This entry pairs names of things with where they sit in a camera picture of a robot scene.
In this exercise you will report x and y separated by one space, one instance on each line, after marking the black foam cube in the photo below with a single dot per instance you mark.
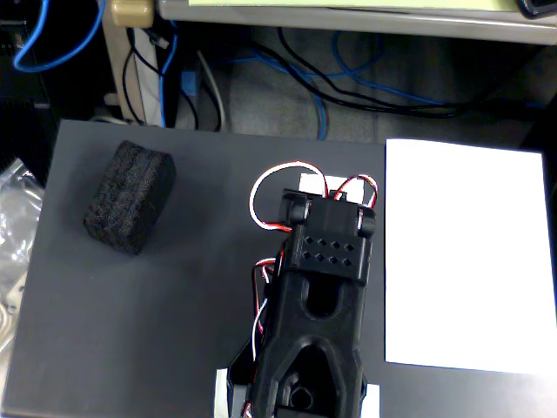
130 196

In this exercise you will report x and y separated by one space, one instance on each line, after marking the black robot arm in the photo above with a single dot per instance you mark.
322 313

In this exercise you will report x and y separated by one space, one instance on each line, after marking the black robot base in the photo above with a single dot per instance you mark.
239 370

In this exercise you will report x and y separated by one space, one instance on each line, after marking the small blue box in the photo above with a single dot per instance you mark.
189 83

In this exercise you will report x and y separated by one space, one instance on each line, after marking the grey desk top edge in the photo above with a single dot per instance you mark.
348 19

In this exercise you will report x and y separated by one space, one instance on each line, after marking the white paper sheet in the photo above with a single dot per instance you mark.
470 261

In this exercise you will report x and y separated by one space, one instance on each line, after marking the dark grey work board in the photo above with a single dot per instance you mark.
174 305

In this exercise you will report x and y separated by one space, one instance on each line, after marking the pale green sheet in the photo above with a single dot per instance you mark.
348 2

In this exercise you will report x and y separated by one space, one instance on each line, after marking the white desk leg panel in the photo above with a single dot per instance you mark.
145 96

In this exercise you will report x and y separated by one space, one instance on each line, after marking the white tape strip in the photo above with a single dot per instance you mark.
373 400
221 392

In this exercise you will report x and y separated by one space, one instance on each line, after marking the beige desk leg cap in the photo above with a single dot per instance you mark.
130 13

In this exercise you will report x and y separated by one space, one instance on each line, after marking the black device on desk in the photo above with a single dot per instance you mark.
539 6

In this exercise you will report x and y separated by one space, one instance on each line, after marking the clear plastic bag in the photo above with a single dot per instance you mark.
17 217

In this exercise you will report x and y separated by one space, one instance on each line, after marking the black computer case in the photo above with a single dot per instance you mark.
22 109

